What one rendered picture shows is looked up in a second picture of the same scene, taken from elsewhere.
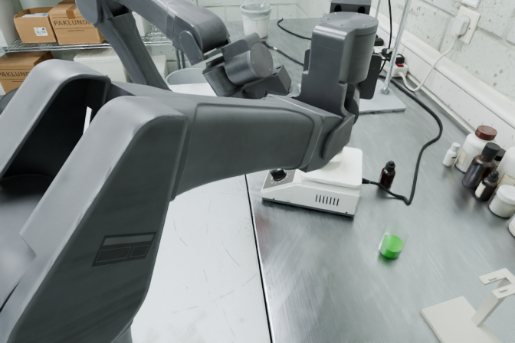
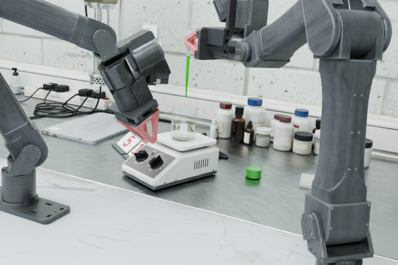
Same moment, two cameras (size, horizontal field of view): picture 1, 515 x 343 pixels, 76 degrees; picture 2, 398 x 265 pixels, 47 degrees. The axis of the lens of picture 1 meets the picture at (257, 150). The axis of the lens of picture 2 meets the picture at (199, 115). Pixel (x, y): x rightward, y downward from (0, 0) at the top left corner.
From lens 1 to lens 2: 0.76 m
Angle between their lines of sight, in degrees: 57
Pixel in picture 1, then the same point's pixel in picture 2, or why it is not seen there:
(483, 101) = (198, 96)
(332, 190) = (202, 152)
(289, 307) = (259, 216)
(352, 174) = (204, 138)
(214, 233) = (160, 217)
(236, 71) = (147, 57)
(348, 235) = (227, 181)
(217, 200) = (124, 206)
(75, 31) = not seen: outside the picture
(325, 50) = (259, 9)
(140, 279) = not seen: hidden behind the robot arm
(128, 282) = not seen: hidden behind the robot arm
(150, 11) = (50, 19)
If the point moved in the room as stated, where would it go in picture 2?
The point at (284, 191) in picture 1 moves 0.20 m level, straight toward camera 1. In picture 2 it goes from (173, 170) to (247, 197)
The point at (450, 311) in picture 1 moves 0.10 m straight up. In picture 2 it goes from (307, 179) to (312, 139)
